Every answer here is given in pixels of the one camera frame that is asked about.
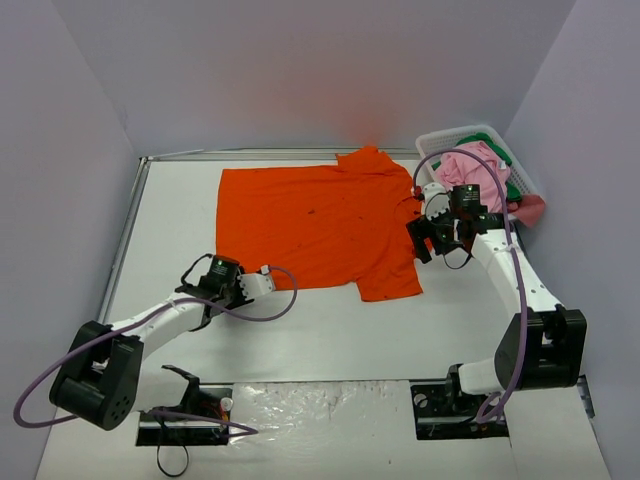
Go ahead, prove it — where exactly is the orange t-shirt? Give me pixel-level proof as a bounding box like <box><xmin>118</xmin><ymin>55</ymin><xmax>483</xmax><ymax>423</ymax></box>
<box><xmin>216</xmin><ymin>147</ymin><xmax>422</xmax><ymax>302</ymax></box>

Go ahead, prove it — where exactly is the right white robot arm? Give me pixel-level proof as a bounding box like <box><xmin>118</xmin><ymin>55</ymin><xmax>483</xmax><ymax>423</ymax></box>
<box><xmin>406</xmin><ymin>183</ymin><xmax>587</xmax><ymax>413</ymax></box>

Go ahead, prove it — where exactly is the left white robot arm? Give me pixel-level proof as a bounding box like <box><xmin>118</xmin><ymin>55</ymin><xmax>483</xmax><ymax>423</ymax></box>
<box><xmin>49</xmin><ymin>254</ymin><xmax>250</xmax><ymax>431</ymax></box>

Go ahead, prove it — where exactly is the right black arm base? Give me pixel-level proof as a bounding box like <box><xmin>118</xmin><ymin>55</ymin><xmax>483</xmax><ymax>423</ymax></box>
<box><xmin>410</xmin><ymin>364</ymin><xmax>509</xmax><ymax>441</ymax></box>

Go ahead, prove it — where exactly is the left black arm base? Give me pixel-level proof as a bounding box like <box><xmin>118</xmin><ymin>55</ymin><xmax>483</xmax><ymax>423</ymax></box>
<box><xmin>135</xmin><ymin>364</ymin><xmax>233</xmax><ymax>447</ymax></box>

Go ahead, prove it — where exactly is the green t-shirt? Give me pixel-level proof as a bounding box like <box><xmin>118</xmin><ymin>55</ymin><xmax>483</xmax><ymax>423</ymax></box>
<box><xmin>432</xmin><ymin>130</ymin><xmax>523</xmax><ymax>202</ymax></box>

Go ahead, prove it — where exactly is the white perforated plastic basket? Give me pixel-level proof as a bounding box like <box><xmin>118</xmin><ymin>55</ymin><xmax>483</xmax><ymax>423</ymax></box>
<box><xmin>415</xmin><ymin>125</ymin><xmax>542</xmax><ymax>198</ymax></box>

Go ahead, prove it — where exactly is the salmon pink t-shirt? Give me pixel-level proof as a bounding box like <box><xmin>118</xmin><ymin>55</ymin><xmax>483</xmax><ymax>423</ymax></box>
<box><xmin>507</xmin><ymin>194</ymin><xmax>546</xmax><ymax>228</ymax></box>

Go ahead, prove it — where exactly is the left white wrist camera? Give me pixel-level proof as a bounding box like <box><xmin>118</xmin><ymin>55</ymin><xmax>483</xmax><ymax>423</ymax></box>
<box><xmin>238</xmin><ymin>265</ymin><xmax>276</xmax><ymax>301</ymax></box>

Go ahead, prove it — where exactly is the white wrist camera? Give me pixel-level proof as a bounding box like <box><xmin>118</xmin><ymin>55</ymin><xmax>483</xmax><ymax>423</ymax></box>
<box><xmin>415</xmin><ymin>182</ymin><xmax>450</xmax><ymax>219</ymax></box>
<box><xmin>238</xmin><ymin>265</ymin><xmax>276</xmax><ymax>301</ymax></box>

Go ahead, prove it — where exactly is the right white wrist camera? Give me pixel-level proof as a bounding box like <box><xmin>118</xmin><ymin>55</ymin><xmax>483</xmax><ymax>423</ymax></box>
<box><xmin>415</xmin><ymin>182</ymin><xmax>450</xmax><ymax>219</ymax></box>

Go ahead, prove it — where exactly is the thin black cable loop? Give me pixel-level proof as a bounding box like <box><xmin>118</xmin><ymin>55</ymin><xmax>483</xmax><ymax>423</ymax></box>
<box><xmin>154</xmin><ymin>414</ymin><xmax>190</xmax><ymax>476</ymax></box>

